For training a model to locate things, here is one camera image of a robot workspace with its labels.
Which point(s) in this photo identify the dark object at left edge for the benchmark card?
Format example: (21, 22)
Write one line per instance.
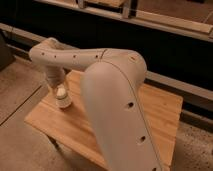
(6, 56)

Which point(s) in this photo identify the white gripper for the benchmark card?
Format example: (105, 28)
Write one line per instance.
(54, 76)

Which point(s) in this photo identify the wooden table board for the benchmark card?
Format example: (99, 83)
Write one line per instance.
(71, 127)

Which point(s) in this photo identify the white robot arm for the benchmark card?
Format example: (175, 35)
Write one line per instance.
(110, 93)

